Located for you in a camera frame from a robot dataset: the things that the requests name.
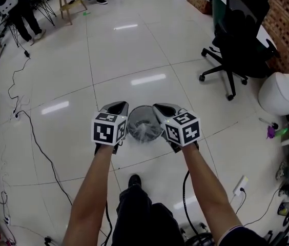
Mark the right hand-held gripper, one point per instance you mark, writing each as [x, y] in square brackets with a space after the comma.
[183, 131]

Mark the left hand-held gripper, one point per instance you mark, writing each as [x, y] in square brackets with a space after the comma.
[107, 131]

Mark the black mesh waste bin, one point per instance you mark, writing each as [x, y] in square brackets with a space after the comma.
[142, 111]

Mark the clear plastic bin liner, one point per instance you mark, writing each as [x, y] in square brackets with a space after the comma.
[143, 133]

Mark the person's left forearm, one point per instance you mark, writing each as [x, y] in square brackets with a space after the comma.
[90, 196]

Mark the person's right forearm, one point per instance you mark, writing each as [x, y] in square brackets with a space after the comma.
[208, 188]

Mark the person's black shoe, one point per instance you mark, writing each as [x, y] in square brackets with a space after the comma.
[135, 181]

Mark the small green floor scrap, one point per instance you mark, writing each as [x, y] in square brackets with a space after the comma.
[86, 13]

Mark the white power strip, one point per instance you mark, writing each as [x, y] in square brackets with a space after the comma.
[240, 184]

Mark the small white floor socket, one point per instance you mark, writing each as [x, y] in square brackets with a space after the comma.
[16, 114]

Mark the black mesh office chair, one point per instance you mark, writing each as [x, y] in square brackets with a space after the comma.
[239, 35]

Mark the toilet brush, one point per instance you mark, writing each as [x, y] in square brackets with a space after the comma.
[275, 124]

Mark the person's dark trousers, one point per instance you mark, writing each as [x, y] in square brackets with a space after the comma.
[144, 219]

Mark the white egg-shaped toilet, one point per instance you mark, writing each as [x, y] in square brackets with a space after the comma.
[280, 96]

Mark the green and white bathtub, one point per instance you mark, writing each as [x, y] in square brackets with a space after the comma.
[218, 9]

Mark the patterned cardboard box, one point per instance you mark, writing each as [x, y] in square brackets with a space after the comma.
[198, 1]

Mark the green spray bottle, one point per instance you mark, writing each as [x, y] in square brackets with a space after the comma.
[283, 132]

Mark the person's dark shirt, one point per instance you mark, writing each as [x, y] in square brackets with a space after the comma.
[242, 237]

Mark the small mesh wastebasket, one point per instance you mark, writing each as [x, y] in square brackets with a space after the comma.
[285, 209]

